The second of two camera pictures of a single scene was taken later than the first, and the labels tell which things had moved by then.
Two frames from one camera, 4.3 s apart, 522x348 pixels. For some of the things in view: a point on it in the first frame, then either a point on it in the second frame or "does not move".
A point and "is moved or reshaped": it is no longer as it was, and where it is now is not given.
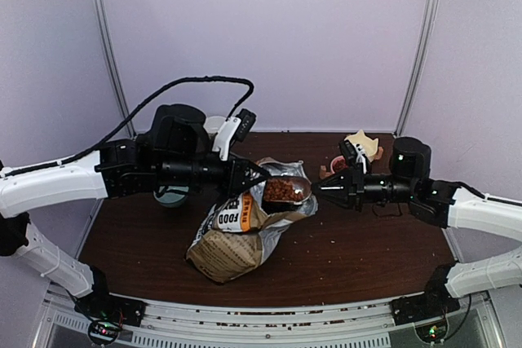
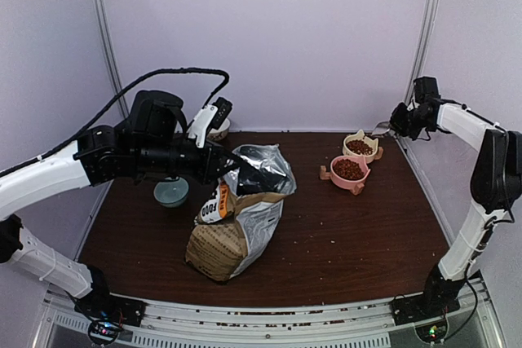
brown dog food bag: (237, 235) is moved or reshaped
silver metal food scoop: (287, 188) -> (381, 127)
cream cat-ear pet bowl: (368, 146) does not move
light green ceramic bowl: (171, 196) does not move
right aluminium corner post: (425, 45) does not move
